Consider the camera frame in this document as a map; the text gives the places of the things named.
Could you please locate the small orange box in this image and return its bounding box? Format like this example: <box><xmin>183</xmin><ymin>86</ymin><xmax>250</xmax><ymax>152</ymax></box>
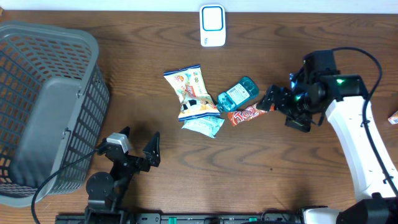
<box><xmin>388</xmin><ymin>111</ymin><xmax>398</xmax><ymax>124</ymax></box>

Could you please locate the grey plastic shopping basket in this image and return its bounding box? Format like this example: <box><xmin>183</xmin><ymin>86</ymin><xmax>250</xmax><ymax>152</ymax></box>
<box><xmin>1</xmin><ymin>21</ymin><xmax>109</xmax><ymax>207</ymax></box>

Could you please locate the orange chocolate bar wrapper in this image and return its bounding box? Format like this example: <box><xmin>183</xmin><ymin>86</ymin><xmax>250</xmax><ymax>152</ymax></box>
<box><xmin>227</xmin><ymin>103</ymin><xmax>275</xmax><ymax>126</ymax></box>

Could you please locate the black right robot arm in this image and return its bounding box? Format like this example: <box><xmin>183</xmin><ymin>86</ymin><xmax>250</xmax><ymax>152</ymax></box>
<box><xmin>257</xmin><ymin>49</ymin><xmax>397</xmax><ymax>223</ymax></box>

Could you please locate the green wet wipes pack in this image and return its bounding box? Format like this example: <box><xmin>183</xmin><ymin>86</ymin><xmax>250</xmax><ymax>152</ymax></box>
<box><xmin>182</xmin><ymin>116</ymin><xmax>224</xmax><ymax>138</ymax></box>

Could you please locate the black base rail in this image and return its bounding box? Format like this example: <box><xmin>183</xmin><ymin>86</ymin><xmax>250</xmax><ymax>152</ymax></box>
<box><xmin>55</xmin><ymin>212</ymin><xmax>302</xmax><ymax>224</ymax></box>

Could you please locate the large snack bag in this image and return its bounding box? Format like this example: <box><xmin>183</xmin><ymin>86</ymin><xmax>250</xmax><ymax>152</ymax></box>
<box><xmin>164</xmin><ymin>65</ymin><xmax>221</xmax><ymax>121</ymax></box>

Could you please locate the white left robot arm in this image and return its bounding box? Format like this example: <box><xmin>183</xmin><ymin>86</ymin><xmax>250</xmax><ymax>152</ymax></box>
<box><xmin>84</xmin><ymin>126</ymin><xmax>160</xmax><ymax>224</ymax></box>

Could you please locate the teal mouthwash bottle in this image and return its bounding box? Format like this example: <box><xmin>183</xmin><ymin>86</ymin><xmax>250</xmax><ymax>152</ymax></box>
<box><xmin>217</xmin><ymin>77</ymin><xmax>259</xmax><ymax>112</ymax></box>

